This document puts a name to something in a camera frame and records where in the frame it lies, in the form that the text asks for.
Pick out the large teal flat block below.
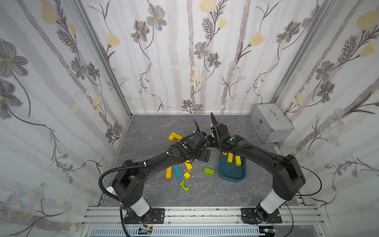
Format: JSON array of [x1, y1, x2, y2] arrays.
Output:
[[173, 165, 182, 178]]

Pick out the short yellow rectangular block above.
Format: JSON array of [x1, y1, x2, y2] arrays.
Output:
[[235, 156, 242, 166]]

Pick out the green arch block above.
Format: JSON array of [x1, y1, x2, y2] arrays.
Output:
[[180, 181, 190, 192]]

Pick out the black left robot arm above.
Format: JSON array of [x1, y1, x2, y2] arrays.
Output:
[[112, 132, 211, 219]]

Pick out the black corrugated cable conduit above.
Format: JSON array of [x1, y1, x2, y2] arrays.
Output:
[[98, 153, 171, 205]]

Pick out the white cable tray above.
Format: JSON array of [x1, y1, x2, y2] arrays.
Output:
[[88, 226, 265, 237]]

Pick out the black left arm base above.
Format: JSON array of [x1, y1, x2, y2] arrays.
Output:
[[121, 208, 165, 225]]

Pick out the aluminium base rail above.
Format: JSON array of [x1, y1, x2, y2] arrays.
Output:
[[77, 205, 331, 237]]

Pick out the silver aluminium first aid case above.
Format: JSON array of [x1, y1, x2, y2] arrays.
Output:
[[250, 104, 294, 144]]

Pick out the flat yellow rectangular block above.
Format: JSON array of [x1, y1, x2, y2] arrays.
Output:
[[185, 161, 193, 171]]

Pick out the small yellow block front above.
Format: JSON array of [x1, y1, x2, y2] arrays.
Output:
[[184, 172, 191, 180]]

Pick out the green rectangular block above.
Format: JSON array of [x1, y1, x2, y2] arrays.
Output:
[[204, 168, 215, 176]]

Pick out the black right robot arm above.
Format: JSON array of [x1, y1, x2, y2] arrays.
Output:
[[211, 122, 306, 214]]

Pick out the teal plastic bin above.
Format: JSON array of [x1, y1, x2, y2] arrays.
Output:
[[218, 152, 246, 182]]

